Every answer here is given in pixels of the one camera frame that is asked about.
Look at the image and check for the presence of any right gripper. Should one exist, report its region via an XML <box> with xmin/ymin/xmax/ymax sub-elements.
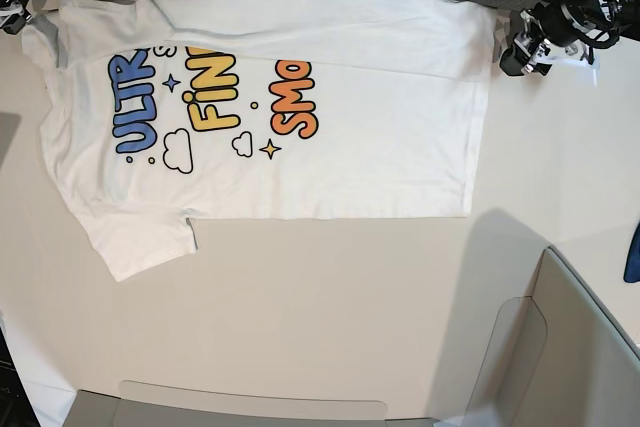
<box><xmin>1</xmin><ymin>0</ymin><xmax>32</xmax><ymax>32</ymax></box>

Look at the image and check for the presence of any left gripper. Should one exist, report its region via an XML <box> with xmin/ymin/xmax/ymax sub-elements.
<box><xmin>499</xmin><ymin>3</ymin><xmax>595</xmax><ymax>76</ymax></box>

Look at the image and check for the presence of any white printed t-shirt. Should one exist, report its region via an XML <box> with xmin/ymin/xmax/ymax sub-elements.
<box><xmin>22</xmin><ymin>0</ymin><xmax>496</xmax><ymax>281</ymax></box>

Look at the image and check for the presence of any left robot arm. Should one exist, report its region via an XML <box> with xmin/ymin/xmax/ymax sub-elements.
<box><xmin>499</xmin><ymin>0</ymin><xmax>639</xmax><ymax>77</ymax></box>

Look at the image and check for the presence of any blue cloth at edge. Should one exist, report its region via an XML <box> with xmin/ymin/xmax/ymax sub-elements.
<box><xmin>623</xmin><ymin>224</ymin><xmax>640</xmax><ymax>283</ymax></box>

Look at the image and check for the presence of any grey cardboard box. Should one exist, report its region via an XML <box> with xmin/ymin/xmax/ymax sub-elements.
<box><xmin>66</xmin><ymin>247</ymin><xmax>639</xmax><ymax>426</ymax></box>

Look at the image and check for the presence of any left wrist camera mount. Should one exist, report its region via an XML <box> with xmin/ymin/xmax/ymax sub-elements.
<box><xmin>533</xmin><ymin>41</ymin><xmax>600</xmax><ymax>87</ymax></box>

